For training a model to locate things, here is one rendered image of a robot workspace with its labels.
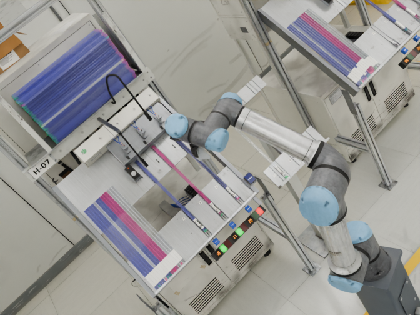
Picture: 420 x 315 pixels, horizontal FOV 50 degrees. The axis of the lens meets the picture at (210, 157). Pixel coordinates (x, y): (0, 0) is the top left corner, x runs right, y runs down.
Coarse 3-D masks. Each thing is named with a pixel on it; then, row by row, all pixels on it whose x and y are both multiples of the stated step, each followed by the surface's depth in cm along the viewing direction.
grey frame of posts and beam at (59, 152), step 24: (96, 0) 205; (144, 72) 223; (120, 96) 220; (96, 120) 217; (72, 144) 214; (24, 168) 209; (216, 168) 264; (48, 192) 217; (264, 192) 226; (72, 216) 226; (96, 240) 237; (288, 240) 244; (120, 264) 248; (312, 264) 255; (168, 312) 210
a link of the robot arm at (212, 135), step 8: (216, 112) 141; (208, 120) 140; (216, 120) 140; (224, 120) 141; (192, 128) 138; (200, 128) 138; (208, 128) 137; (216, 128) 138; (224, 128) 141; (192, 136) 138; (200, 136) 137; (208, 136) 136; (216, 136) 136; (224, 136) 137; (200, 144) 139; (208, 144) 137; (216, 144) 136; (224, 144) 139
